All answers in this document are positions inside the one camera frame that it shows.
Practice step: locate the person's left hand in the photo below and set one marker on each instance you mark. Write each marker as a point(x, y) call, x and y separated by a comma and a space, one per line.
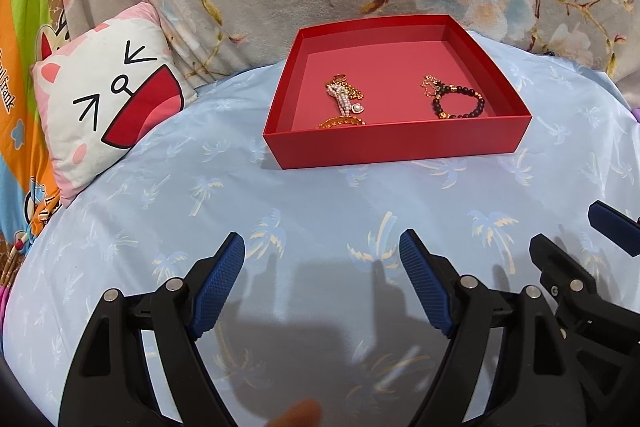
point(297, 414)

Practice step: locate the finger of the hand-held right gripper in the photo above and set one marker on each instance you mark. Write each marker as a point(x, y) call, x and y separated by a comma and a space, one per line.
point(560, 257)
point(607, 219)

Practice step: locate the purple object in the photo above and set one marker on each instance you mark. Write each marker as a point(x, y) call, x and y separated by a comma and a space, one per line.
point(636, 114)

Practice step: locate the red cardboard box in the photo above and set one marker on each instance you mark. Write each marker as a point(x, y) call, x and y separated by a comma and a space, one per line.
point(395, 137)

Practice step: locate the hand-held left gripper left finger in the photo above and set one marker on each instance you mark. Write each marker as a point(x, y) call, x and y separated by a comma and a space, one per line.
point(220, 282)

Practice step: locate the colourful cartoon sheet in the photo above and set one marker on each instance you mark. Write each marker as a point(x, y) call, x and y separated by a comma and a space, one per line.
point(20, 82)

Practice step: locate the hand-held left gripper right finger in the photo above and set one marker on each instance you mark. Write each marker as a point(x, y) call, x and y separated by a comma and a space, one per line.
point(424, 282)

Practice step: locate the cat face pillow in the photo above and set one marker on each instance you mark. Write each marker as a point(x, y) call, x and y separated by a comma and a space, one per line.
point(100, 107)

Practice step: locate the light blue palm-print sheet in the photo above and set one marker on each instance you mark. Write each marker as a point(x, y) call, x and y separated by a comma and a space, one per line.
point(200, 217)

